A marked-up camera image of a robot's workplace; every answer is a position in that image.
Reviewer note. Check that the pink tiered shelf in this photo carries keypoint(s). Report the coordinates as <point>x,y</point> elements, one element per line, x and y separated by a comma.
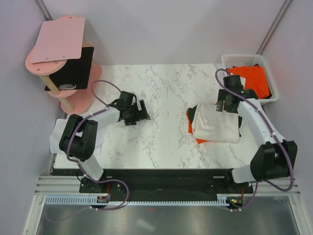
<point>64,62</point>

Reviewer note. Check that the pink clipboard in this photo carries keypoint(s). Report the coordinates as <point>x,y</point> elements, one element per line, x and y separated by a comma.
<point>59,40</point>

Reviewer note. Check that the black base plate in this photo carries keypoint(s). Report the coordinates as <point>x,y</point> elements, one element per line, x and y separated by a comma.
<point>165,184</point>

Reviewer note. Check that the white folded t-shirt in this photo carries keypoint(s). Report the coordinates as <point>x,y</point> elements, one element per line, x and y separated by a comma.
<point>58,130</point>

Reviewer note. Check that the black clipboard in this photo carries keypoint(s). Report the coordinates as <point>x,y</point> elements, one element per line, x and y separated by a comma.
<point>74,75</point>

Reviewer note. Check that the orange t-shirt in basket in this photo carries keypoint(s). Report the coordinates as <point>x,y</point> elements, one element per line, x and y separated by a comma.
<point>255,79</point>

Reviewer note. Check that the orange t-shirt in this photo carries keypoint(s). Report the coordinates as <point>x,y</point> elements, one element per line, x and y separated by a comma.
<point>255,79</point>
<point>199,141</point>

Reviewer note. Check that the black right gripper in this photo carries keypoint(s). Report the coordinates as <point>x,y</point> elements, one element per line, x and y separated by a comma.
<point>222,96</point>

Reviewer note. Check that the cream and green t-shirt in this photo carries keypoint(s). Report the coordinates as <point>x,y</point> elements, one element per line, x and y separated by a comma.
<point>211,125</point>

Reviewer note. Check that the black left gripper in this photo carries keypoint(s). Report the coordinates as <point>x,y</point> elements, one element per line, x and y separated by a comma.
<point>141,115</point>

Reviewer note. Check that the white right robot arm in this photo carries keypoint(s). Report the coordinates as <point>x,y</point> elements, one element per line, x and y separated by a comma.
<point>275,156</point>

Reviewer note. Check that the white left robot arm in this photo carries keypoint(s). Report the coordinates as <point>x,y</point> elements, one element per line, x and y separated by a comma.
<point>79,136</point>

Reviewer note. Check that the white plastic basket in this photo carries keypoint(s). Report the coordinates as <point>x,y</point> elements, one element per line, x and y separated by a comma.
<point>239,59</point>

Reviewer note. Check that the white slotted cable duct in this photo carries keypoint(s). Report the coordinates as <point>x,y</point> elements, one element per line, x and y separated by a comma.
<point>94,200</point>

